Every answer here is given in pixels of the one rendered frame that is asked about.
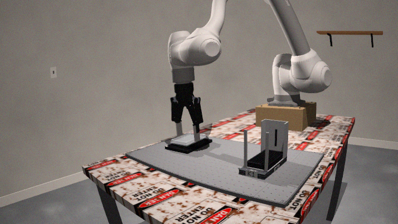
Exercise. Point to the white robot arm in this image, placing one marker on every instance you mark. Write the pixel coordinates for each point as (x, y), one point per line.
(303, 71)

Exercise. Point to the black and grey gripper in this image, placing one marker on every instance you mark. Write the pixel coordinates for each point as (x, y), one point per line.
(185, 97)

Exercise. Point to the grey rack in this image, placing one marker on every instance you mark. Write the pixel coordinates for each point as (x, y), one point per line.
(274, 136)

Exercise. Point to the black well plate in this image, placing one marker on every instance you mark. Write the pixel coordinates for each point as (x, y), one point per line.
(258, 161)

